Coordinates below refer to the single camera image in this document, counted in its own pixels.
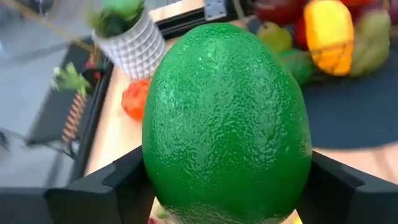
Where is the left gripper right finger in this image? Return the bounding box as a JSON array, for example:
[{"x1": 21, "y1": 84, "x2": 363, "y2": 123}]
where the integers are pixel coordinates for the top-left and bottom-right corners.
[{"x1": 297, "y1": 151, "x2": 398, "y2": 224}]

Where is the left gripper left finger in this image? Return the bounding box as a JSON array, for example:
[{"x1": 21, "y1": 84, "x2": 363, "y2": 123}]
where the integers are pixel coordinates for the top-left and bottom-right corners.
[{"x1": 45, "y1": 145, "x2": 156, "y2": 224}]

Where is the orange bell pepper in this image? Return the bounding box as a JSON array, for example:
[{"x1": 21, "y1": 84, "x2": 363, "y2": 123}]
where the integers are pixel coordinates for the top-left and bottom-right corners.
[{"x1": 121, "y1": 78, "x2": 152, "y2": 122}]

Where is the large green lime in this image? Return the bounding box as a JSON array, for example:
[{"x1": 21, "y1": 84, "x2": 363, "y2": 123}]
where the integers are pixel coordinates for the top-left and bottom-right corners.
[{"x1": 142, "y1": 22, "x2": 313, "y2": 224}]

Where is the round glossy green fruit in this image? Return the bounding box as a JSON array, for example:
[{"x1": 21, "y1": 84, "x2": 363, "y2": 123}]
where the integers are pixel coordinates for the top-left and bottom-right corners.
[{"x1": 277, "y1": 49, "x2": 315, "y2": 87}]

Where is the bright green pear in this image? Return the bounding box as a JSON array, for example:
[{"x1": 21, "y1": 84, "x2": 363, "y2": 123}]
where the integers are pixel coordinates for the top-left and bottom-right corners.
[{"x1": 349, "y1": 9, "x2": 392, "y2": 78}]

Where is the yellow orange mango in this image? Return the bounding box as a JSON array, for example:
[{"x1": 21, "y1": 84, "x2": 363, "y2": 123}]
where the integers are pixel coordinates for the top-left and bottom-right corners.
[{"x1": 303, "y1": 0, "x2": 355, "y2": 77}]

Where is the red apple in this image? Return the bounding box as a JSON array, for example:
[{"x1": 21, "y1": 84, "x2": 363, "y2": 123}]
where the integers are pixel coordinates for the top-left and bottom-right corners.
[{"x1": 294, "y1": 15, "x2": 312, "y2": 50}]

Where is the olive green pear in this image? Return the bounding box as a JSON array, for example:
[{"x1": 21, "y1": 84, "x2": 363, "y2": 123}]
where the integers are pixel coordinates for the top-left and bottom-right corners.
[{"x1": 257, "y1": 21, "x2": 294, "y2": 54}]

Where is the maroon apple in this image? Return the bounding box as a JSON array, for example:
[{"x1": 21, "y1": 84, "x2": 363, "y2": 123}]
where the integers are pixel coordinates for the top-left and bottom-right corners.
[{"x1": 387, "y1": 0, "x2": 398, "y2": 26}]

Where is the round dark blue mat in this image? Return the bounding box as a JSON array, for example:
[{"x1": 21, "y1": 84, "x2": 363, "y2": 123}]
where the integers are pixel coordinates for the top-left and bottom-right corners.
[{"x1": 245, "y1": 18, "x2": 398, "y2": 149}]

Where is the black hazard-striped floor mat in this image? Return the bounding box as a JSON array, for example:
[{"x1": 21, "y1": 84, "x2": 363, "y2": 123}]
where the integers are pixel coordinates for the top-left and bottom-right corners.
[{"x1": 24, "y1": 40, "x2": 94, "y2": 147}]

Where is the bok choy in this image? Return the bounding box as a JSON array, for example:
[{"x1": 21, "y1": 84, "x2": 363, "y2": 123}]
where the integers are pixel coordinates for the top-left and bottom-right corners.
[{"x1": 51, "y1": 62, "x2": 91, "y2": 98}]

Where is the succulent in white pot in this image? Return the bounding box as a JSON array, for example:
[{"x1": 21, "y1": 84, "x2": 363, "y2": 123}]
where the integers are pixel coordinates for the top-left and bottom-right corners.
[{"x1": 86, "y1": 0, "x2": 166, "y2": 80}]

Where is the black wire basket gold rim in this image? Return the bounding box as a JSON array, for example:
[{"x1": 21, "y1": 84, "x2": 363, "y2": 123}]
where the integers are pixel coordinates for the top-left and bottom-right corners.
[{"x1": 248, "y1": 0, "x2": 398, "y2": 86}]

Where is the yellow hanging cable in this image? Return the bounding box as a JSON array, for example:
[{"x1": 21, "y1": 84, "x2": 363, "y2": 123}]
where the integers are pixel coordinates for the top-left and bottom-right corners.
[{"x1": 0, "y1": 0, "x2": 94, "y2": 52}]

